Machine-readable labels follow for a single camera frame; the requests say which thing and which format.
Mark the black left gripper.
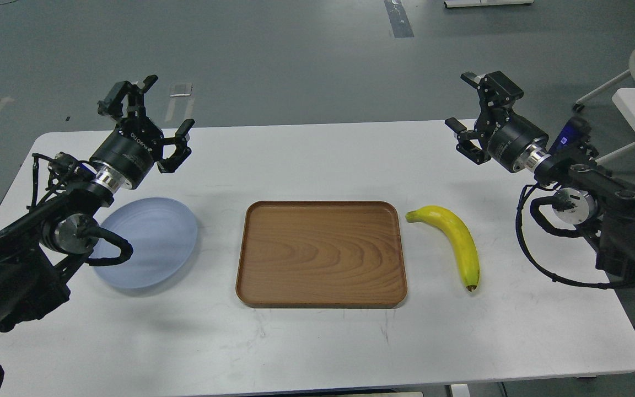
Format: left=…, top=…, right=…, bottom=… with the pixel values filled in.
left=90, top=75, right=196, bottom=190

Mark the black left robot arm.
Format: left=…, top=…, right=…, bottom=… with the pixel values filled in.
left=0, top=74, right=195, bottom=332

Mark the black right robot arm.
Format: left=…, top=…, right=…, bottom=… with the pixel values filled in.
left=445, top=71, right=635, bottom=289

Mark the white chair leg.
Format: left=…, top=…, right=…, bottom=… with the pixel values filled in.
left=572, top=69, right=631, bottom=113

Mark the brown wooden tray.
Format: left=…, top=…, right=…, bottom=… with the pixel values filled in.
left=236, top=201, right=408, bottom=309

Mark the light blue plate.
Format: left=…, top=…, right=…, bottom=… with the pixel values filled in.
left=93, top=197, right=198, bottom=289

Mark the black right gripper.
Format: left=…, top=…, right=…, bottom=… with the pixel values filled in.
left=444, top=71, right=550, bottom=173

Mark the yellow banana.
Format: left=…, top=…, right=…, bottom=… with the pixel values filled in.
left=405, top=205, right=480, bottom=292

